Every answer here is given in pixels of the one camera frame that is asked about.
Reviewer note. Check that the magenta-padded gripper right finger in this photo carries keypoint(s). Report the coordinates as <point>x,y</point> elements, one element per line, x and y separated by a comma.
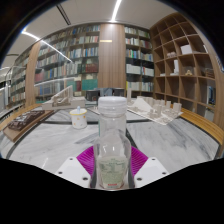
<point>150,169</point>

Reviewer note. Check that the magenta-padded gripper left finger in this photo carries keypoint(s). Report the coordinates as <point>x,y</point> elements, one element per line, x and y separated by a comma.
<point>74,170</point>

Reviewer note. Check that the clear plastic bottle white cap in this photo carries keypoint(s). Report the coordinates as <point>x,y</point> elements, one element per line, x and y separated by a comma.
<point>112,146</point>

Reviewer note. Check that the white cup yellow rim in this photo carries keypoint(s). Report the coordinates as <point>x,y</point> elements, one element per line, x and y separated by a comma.
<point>79,120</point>

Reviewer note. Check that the large white city block model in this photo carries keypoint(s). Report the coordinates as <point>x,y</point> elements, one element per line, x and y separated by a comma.
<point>156,111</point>

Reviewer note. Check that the pale blue spoon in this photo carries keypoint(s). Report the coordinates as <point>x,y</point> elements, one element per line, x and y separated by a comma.
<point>78,109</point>

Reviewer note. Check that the brown model on wooden board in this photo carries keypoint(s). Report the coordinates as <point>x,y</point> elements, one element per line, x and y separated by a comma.
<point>26,121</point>

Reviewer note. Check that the curved wooden slatted bench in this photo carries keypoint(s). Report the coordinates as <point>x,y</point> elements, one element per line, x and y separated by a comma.
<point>16,113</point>
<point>203,125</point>

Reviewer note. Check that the white architectural model with ramp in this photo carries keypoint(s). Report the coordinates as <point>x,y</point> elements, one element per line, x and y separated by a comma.
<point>63,98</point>

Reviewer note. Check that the dark building model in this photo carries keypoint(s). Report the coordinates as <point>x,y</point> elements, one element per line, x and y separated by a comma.
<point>92,95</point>
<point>118,92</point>

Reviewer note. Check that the wooden cubby shelf unit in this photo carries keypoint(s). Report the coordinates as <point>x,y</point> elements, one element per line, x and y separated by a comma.
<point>186,76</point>

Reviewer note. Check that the glass-fronted side bookshelf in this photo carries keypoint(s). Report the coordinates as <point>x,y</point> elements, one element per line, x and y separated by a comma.
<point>18,83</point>

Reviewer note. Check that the straight ceiling light strip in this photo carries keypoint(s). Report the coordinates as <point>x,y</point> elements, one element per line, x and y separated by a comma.
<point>116,10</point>

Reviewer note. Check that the tall wooden bookshelf wall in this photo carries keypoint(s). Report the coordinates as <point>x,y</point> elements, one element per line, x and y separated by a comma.
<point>83,56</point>

